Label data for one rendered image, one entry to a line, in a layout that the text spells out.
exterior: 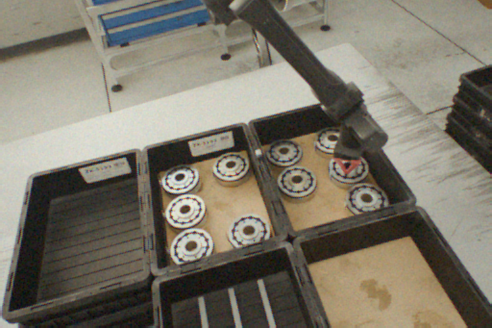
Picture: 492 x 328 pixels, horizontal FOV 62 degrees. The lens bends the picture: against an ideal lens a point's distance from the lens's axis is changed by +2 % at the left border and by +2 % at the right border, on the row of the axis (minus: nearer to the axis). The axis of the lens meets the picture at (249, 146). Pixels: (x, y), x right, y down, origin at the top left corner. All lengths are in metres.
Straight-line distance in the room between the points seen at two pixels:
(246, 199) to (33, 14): 2.98
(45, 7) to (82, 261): 2.87
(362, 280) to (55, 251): 0.75
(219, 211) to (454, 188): 0.69
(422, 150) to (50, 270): 1.12
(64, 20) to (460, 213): 3.27
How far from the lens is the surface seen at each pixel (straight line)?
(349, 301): 0.94
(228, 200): 1.09
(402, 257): 1.01
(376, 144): 0.92
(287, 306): 0.94
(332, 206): 1.06
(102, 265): 1.09
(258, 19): 0.70
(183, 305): 0.97
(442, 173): 1.36
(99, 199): 1.21
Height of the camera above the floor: 1.69
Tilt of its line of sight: 45 degrees down
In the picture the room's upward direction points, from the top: 9 degrees counter-clockwise
